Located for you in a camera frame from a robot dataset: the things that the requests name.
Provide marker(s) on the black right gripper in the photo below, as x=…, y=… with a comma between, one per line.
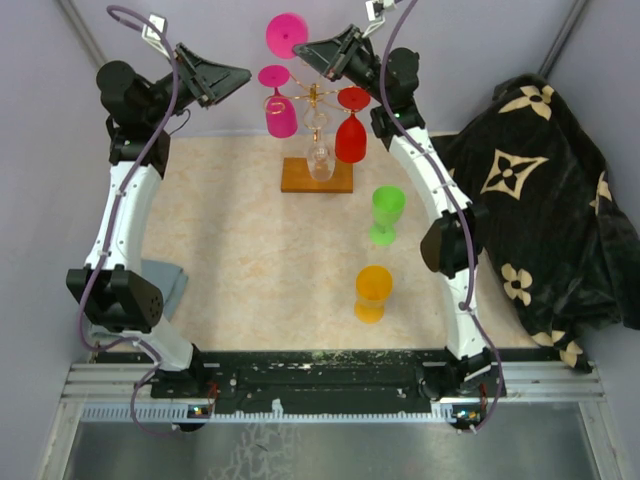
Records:
x=326, y=56

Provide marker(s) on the red plastic wine glass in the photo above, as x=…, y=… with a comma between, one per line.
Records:
x=351, y=136

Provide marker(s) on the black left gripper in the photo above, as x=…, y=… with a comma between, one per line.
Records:
x=206, y=82

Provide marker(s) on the black floral blanket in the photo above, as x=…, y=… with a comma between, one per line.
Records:
x=565, y=253

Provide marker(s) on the orange plastic wine glass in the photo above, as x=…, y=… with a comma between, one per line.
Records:
x=373, y=286

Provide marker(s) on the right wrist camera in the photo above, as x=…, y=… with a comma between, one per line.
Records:
x=376, y=10

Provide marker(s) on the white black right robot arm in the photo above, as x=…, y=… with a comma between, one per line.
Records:
x=451, y=245

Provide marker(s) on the green plastic wine glass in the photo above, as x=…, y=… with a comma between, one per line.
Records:
x=388, y=203

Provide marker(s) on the gold wire wine glass rack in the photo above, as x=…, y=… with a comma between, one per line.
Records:
x=295, y=175

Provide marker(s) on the aluminium frame rail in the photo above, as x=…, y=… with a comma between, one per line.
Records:
x=550, y=424

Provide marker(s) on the magenta plastic wine glass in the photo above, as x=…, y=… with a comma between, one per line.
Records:
x=280, y=113

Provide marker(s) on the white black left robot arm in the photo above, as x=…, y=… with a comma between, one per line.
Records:
x=138, y=111

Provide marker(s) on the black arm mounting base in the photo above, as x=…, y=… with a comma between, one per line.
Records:
x=321, y=385

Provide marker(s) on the grey blue cloth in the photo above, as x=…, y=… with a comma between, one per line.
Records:
x=167, y=285

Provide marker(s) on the clear wine glass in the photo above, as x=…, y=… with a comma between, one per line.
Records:
x=320, y=161

